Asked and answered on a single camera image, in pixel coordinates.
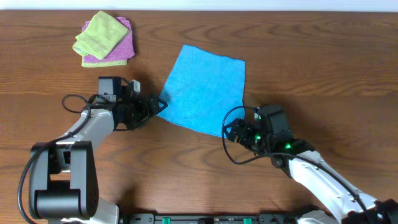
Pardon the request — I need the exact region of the blue microfiber cloth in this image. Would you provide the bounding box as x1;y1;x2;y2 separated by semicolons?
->
158;45;246;137

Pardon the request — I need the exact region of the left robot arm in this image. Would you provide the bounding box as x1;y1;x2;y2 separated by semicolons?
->
17;77;167;223

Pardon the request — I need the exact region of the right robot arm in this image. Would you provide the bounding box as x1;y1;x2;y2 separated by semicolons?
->
221;105;397;224

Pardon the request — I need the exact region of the purple folded cloth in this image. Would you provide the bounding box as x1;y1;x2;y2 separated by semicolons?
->
82;17;135;63

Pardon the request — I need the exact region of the green folded cloth on top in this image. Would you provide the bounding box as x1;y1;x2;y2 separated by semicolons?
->
72;11;129;60

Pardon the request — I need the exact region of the right black cable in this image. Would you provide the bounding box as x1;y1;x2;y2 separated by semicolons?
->
221;105;374;218

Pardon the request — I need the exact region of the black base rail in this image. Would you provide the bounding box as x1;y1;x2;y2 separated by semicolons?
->
118;213;298;224

